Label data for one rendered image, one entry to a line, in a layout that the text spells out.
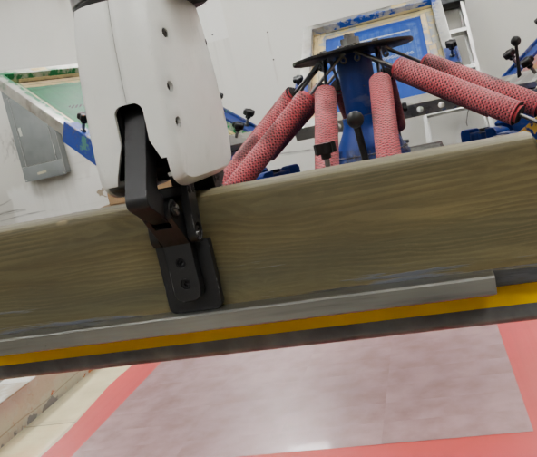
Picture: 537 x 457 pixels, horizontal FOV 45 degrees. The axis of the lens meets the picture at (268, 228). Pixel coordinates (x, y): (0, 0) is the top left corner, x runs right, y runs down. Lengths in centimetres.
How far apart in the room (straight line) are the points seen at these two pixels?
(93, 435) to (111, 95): 33
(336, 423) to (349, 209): 20
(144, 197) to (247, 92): 480
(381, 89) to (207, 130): 109
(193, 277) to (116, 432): 24
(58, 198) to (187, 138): 547
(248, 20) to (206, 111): 476
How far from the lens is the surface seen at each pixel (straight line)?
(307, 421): 51
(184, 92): 35
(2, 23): 598
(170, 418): 57
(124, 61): 34
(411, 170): 35
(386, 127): 134
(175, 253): 36
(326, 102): 146
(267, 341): 39
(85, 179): 566
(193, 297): 37
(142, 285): 39
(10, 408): 64
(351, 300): 35
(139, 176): 33
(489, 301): 37
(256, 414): 54
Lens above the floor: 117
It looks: 9 degrees down
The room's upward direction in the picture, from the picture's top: 12 degrees counter-clockwise
